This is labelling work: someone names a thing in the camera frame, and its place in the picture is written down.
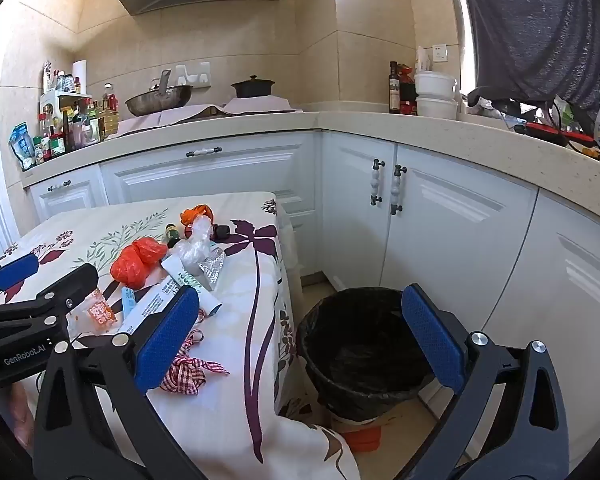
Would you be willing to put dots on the white lidded container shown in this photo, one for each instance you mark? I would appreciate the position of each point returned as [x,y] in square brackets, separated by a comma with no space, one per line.
[436,108]
[435,84]

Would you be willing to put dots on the yellow cooking oil bottle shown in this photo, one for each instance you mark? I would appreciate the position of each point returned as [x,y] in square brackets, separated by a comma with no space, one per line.
[111,115]

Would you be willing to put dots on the beige stone countertop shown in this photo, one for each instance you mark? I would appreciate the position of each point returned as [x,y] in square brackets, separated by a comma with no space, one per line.
[380,125]

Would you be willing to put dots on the orange snack wrapper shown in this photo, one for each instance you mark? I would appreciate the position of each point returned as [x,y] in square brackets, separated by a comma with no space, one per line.
[97,312]

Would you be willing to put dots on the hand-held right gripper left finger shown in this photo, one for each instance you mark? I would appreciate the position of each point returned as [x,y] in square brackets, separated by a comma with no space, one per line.
[167,340]

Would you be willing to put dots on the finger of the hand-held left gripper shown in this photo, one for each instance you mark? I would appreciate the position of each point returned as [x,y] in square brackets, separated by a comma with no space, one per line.
[75,280]
[15,271]

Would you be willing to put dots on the blue snack packet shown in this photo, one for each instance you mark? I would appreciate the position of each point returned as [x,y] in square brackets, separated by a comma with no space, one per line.
[21,147]

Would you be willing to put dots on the white single wall socket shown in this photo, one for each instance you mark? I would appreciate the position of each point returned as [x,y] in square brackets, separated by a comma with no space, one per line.
[440,52]

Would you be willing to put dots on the steel wok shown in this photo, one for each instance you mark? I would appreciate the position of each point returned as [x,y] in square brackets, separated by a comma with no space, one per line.
[160,102]

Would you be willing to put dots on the red checked ribbon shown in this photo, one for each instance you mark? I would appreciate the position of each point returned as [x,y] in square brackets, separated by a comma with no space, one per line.
[185,375]

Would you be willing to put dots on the red black box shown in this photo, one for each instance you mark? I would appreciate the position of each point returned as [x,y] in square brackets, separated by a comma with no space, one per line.
[221,231]

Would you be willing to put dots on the green bottle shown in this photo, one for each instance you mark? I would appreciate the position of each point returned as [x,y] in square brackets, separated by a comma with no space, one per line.
[172,232]

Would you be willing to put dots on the red plastic bag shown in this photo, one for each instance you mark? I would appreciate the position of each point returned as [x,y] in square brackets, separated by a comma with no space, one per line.
[135,262]

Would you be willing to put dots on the white kitchen cabinets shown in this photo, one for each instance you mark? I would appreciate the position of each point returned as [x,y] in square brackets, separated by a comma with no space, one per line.
[455,240]

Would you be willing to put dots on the red seasoning packets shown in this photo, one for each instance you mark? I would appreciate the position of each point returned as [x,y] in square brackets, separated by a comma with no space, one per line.
[407,95]

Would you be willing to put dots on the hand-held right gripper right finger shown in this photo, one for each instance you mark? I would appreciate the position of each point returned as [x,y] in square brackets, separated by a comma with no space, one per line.
[432,340]

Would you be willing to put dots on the pink stove cloth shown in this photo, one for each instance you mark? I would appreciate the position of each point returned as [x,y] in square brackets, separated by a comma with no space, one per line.
[145,122]
[265,105]

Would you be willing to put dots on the white spice rack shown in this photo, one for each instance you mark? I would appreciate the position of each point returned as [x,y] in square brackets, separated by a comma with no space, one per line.
[60,97]

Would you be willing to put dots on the floral tablecloth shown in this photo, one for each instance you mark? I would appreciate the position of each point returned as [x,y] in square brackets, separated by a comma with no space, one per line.
[130,225]

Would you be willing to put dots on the clear plastic bag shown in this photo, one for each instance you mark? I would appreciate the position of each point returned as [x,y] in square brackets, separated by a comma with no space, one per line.
[197,240]

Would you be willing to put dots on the group of condiment bottles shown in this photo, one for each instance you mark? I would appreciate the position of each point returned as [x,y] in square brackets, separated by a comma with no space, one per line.
[80,125]

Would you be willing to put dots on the steel spatula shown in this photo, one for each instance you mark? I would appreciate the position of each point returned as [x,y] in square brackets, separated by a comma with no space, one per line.
[164,82]

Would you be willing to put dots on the paper towel roll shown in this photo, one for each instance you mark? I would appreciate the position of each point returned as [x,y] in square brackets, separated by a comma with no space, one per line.
[79,77]

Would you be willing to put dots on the black lidded pot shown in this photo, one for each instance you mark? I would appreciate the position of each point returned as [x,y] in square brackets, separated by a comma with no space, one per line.
[252,89]

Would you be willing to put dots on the orange plastic bag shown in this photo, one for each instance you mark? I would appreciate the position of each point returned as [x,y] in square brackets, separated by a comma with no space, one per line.
[195,212]

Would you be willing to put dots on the foil blister pack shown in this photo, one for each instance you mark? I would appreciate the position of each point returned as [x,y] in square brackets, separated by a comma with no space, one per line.
[211,270]

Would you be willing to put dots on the orange white packaging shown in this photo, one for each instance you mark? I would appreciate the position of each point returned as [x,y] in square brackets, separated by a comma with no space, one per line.
[362,437]

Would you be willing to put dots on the gas stove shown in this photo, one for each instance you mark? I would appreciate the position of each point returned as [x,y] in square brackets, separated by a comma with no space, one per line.
[205,111]

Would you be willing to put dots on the dark olive oil bottle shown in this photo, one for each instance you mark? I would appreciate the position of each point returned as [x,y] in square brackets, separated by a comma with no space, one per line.
[394,92]

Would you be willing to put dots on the light blue tube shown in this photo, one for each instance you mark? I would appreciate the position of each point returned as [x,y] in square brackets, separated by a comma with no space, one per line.
[129,302]

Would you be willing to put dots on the white plastic bag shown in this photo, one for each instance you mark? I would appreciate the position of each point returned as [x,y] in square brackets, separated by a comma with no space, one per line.
[423,60]

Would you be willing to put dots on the white green print tube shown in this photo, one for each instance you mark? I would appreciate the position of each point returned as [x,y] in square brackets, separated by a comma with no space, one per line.
[180,272]

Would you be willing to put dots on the white double wall socket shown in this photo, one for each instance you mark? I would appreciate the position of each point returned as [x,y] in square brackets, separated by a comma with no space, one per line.
[195,72]

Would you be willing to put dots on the black waste bin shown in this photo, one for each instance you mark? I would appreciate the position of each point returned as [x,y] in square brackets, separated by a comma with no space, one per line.
[360,340]

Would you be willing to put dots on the red black electric tool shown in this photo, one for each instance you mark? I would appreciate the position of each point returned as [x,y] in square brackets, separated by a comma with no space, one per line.
[555,133]

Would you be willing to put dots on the pile of mixed packaging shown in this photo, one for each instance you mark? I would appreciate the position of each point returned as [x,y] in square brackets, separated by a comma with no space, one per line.
[500,110]

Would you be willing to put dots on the person's left hand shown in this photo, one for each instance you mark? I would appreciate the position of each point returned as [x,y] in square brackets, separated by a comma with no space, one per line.
[20,415]

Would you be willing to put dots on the white printed carton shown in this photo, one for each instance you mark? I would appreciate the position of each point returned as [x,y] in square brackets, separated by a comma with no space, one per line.
[150,305]

